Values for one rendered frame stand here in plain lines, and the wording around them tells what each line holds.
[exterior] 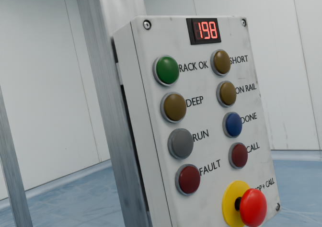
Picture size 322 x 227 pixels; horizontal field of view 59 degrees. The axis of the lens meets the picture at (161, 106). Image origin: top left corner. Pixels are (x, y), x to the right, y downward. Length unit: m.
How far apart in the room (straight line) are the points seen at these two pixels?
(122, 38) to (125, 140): 0.11
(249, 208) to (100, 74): 0.22
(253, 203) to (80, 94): 4.30
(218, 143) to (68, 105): 4.16
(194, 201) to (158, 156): 0.06
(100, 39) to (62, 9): 4.45
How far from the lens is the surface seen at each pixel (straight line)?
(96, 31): 0.35
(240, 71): 0.36
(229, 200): 0.34
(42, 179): 4.28
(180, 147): 0.27
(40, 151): 4.24
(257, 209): 0.33
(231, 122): 0.33
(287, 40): 3.30
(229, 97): 0.33
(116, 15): 0.34
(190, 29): 0.31
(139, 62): 0.27
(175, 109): 0.27
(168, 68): 0.27
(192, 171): 0.28
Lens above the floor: 1.01
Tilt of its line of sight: 3 degrees down
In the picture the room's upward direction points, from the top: 11 degrees counter-clockwise
